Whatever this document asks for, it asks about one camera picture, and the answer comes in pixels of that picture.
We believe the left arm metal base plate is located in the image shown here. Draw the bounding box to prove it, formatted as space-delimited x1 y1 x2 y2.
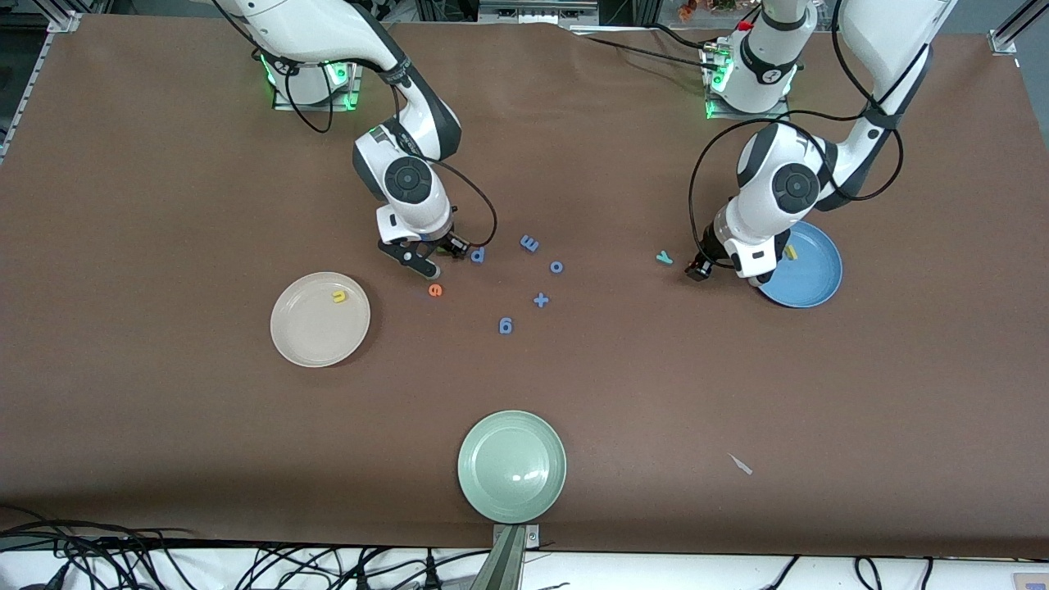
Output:
705 41 792 122

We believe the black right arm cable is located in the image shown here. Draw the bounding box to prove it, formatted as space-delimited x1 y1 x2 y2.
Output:
213 0 498 248

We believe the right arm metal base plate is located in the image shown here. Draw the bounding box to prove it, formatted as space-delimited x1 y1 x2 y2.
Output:
273 33 366 111

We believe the aluminium frame rail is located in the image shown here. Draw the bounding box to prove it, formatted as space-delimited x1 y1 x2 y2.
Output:
0 10 83 165
988 0 1049 57

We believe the black floor cable bundle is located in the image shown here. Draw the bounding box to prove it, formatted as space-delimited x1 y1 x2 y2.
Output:
0 519 198 548

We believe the black base cable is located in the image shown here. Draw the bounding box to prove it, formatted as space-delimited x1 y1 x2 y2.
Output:
578 34 714 70

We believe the brown table cover sheet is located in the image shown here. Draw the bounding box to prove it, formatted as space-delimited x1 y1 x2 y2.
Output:
0 15 1049 562

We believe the orange plant decoration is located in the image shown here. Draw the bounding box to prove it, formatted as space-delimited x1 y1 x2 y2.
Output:
679 0 738 21

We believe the grey metal box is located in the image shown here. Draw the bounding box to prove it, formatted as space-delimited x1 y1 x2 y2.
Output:
478 0 599 25

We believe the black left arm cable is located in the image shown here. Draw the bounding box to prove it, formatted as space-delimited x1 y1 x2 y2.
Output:
688 0 906 263

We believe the beige brown plate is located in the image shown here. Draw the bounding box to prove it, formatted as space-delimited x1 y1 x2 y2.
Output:
270 271 371 368

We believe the blue plate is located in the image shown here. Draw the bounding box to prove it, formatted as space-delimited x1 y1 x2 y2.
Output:
758 220 844 309

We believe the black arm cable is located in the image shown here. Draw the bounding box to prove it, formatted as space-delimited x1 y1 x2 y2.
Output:
213 0 498 248
688 0 906 263

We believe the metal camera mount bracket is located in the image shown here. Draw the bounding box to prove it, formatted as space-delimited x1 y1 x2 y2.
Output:
469 524 542 590

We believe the green plate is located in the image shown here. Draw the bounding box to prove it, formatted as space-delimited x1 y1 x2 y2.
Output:
456 410 568 524

